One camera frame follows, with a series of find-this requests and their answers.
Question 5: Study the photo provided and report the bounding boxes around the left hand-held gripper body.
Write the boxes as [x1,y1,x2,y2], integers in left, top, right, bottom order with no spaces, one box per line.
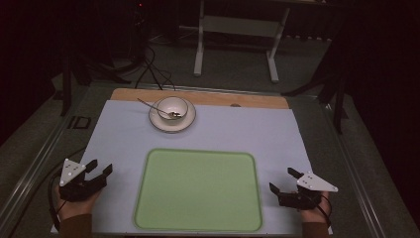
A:
[58,158,108,203]

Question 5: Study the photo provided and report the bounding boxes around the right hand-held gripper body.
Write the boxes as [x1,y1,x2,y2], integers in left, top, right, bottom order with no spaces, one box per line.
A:
[277,171,340,211]

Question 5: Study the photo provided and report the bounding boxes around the person's left hand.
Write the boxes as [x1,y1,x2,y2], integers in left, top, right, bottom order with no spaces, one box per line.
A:
[53,183,104,222]

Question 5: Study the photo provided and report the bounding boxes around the person's right hand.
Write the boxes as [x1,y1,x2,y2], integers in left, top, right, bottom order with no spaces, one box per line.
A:
[299,198,332,224]

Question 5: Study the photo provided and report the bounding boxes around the light blue table mat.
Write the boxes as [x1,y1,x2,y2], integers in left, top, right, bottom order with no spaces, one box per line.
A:
[50,99,334,236]

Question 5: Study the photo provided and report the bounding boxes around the green tray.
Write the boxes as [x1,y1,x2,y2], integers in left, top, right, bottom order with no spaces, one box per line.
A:
[133,148,264,233]

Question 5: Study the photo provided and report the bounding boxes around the white plate with dark rim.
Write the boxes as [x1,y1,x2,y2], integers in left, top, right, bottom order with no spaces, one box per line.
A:
[148,97,197,135]

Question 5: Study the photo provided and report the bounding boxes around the metal spoon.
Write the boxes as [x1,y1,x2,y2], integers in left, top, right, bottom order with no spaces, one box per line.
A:
[137,97,183,119]

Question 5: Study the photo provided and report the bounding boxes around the black metal stand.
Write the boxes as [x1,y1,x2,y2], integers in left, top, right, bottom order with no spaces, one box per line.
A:
[59,49,75,118]
[280,62,350,135]

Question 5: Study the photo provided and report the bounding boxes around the white ceramic bowl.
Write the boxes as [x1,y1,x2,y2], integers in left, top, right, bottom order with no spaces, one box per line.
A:
[155,95,190,122]

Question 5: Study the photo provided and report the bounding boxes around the white metal stand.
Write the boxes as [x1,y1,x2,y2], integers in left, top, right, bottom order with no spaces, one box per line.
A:
[193,0,292,84]

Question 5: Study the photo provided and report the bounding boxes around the left hand-held gripper cable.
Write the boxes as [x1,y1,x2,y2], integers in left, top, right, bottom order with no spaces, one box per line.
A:
[9,147,87,238]

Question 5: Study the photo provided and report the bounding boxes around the hand-held gripper cable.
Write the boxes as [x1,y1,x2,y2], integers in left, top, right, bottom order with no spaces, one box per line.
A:
[310,192,333,230]
[9,147,87,238]

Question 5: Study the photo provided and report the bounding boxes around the right hand-held gripper cable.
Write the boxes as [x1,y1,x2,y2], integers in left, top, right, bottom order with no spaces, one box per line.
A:
[310,192,333,230]

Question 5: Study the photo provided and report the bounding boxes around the metal floor rail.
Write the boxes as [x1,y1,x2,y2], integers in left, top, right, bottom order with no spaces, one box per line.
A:
[318,97,387,238]
[0,113,75,231]

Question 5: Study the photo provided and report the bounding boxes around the small black floor frame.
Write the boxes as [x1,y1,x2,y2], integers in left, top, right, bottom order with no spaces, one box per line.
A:
[66,115,92,131]

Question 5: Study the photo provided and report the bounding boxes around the black floor cables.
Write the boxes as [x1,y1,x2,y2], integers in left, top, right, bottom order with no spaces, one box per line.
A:
[134,41,176,91]

